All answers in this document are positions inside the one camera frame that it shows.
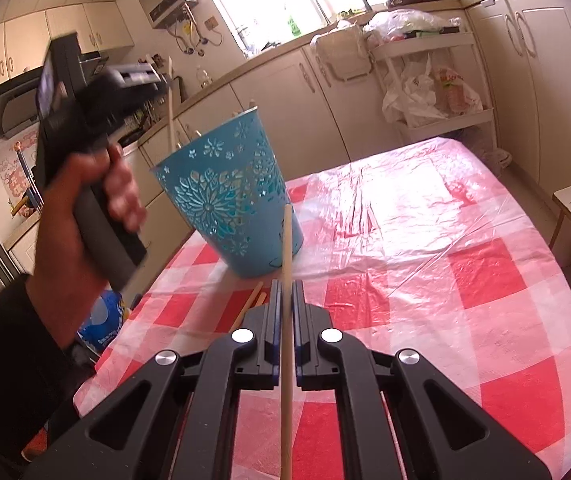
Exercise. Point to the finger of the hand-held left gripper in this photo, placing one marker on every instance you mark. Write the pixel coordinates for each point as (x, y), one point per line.
(138, 76)

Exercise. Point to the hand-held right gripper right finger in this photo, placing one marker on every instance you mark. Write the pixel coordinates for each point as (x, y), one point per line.
(297, 330)

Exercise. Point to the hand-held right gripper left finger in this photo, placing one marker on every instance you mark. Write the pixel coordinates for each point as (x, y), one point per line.
(276, 330)

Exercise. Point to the pile of wooden chopsticks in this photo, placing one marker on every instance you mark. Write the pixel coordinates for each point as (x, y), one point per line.
(251, 305)

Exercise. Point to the blue perforated utensil holder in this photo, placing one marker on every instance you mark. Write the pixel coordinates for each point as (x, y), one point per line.
(225, 200)

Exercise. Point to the person's left forearm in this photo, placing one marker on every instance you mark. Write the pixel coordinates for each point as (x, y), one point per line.
(55, 300)

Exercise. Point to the person's left hand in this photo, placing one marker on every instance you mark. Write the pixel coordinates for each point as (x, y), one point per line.
(55, 200)

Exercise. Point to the black range hood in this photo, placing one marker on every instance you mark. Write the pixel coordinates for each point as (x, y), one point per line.
(10, 105)

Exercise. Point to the clear plastic bottle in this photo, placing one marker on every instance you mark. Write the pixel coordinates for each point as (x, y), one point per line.
(203, 79)

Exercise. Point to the cream upper cabinets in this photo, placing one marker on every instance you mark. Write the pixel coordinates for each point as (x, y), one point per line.
(25, 50)

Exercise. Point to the cream base cabinets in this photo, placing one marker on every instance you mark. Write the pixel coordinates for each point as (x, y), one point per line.
(275, 90)

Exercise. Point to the red white checkered tablecloth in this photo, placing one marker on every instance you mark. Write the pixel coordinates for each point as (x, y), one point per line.
(415, 240)

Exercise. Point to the green bottle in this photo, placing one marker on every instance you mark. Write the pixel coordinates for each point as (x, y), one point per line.
(294, 25)

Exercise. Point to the blue printed bag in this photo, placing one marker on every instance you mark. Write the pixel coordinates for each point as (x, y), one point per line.
(103, 320)

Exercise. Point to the metal faucet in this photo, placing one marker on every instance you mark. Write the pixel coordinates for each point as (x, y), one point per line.
(318, 5)

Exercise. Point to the white plastic bag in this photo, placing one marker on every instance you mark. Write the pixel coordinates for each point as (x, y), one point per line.
(410, 100)

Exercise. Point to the clear plastic bag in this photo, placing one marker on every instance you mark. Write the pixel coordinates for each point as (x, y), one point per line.
(405, 22)

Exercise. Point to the white shelf cart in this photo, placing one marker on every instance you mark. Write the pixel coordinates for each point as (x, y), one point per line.
(415, 46)

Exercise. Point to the orange printed plastic bag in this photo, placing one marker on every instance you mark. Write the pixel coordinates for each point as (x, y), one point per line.
(455, 95)

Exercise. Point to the cream tall cabinets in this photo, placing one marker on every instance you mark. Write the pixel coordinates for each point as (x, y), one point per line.
(555, 100)

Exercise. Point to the pink wall poster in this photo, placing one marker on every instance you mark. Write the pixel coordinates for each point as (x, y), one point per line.
(10, 175)

